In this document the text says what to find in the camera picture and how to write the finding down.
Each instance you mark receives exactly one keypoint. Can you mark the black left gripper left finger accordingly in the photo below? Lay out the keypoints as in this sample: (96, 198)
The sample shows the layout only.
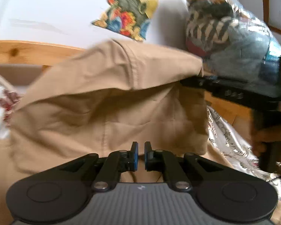
(115, 164)

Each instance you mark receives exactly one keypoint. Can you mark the colourful landscape poster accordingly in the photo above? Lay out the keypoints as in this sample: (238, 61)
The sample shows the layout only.
(160, 21)

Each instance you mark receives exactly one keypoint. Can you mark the clear bag of clothes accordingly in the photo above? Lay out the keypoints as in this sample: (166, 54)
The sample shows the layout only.
(232, 41)

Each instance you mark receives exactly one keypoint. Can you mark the wooden bed frame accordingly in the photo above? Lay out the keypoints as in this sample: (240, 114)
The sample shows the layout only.
(48, 54)

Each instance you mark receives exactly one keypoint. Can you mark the white floral satin bedspread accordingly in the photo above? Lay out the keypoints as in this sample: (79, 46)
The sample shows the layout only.
(228, 136)

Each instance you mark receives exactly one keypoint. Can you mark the tan hooded Champion jacket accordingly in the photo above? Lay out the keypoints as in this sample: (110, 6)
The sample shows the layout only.
(100, 101)

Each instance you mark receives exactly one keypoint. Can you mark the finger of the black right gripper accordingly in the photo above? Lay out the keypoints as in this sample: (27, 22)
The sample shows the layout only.
(199, 82)

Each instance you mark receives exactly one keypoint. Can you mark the person's right hand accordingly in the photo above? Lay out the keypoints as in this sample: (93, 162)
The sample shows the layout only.
(259, 137)

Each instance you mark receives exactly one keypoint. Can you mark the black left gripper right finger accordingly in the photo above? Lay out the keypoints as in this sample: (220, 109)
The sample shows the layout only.
(167, 164)

